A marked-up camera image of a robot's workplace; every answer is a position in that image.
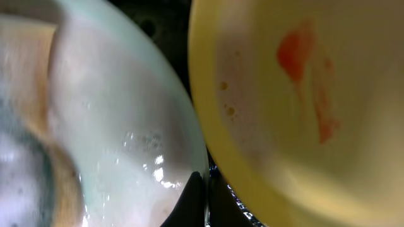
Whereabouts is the round black tray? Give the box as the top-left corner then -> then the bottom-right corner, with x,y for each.
110,0 -> 262,227

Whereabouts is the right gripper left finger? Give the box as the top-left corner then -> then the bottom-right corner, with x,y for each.
161,172 -> 206,227

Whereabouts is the green yellow sponge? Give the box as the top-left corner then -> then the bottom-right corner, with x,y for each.
1,15 -> 83,226

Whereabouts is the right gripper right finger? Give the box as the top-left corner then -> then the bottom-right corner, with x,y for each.
208,176 -> 253,227

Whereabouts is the mint green plate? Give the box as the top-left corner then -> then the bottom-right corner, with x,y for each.
1,1 -> 209,226

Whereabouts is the yellow plate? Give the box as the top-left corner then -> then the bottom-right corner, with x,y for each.
189,0 -> 403,226

